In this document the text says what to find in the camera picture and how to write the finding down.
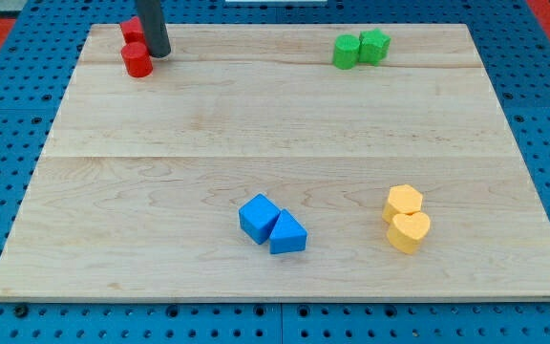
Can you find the blue triangle block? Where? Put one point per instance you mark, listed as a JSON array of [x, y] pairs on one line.
[[288, 235]]

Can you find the red cylinder block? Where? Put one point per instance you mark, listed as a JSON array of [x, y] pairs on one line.
[[137, 59]]

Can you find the blue cube block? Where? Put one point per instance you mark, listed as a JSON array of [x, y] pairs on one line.
[[258, 217]]

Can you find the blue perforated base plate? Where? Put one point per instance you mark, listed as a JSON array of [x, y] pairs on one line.
[[37, 60]]

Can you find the green star block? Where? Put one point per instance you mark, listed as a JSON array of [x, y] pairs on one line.
[[374, 46]]

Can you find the green cylinder block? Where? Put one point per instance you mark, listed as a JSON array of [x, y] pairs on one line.
[[345, 51]]

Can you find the yellow hexagon block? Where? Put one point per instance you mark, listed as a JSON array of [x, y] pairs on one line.
[[402, 199]]

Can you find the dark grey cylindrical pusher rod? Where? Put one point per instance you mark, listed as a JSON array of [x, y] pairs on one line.
[[152, 20]]

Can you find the red angular block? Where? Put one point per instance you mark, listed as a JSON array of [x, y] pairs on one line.
[[132, 30]]

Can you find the yellow heart block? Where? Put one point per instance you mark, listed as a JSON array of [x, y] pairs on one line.
[[407, 232]]

